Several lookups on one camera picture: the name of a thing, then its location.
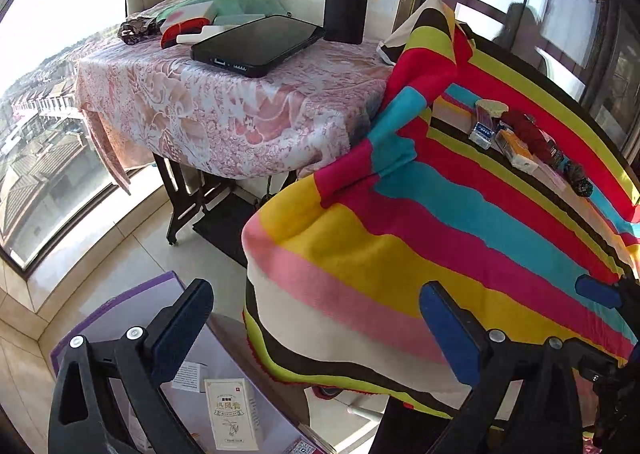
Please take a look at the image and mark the white box with drawing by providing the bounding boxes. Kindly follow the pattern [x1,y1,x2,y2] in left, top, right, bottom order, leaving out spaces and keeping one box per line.
[204,378,262,452]

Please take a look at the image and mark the pink white long box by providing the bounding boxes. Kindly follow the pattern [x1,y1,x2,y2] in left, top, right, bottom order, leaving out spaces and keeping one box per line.
[533,158,568,193]

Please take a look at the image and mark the black sequin scrunchie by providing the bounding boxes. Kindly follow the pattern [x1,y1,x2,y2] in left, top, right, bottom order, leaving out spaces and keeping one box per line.
[563,160,593,198]

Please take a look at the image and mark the orange tissue pack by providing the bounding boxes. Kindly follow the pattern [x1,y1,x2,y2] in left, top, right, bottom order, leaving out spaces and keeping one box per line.
[495,129,538,174]

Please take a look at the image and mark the red knitted cloth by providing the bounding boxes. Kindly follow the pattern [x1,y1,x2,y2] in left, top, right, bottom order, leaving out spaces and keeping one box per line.
[501,110,552,165]

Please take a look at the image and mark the dark blue long box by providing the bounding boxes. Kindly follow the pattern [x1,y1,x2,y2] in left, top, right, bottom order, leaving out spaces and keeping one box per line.
[469,106,496,150]

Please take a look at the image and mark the green round sponge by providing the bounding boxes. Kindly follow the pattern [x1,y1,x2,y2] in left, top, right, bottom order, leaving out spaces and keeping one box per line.
[475,99,509,118]

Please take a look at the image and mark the striped colourful table cloth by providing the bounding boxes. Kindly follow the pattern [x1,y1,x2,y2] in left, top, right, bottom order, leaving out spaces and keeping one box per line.
[242,0,639,417]

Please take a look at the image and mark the pink floral table cloth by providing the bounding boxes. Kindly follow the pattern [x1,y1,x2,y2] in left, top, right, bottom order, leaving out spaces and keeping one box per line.
[75,38,392,188]

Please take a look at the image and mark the black tablet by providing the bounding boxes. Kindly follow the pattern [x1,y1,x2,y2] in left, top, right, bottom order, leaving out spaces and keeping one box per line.
[191,15,326,78]

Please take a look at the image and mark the green folded cloth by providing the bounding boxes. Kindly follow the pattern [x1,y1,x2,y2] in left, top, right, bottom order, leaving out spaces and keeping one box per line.
[155,0,290,26]

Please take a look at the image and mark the black folding table frame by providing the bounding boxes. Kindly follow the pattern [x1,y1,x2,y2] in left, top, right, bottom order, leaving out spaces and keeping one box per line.
[152,152,302,246]

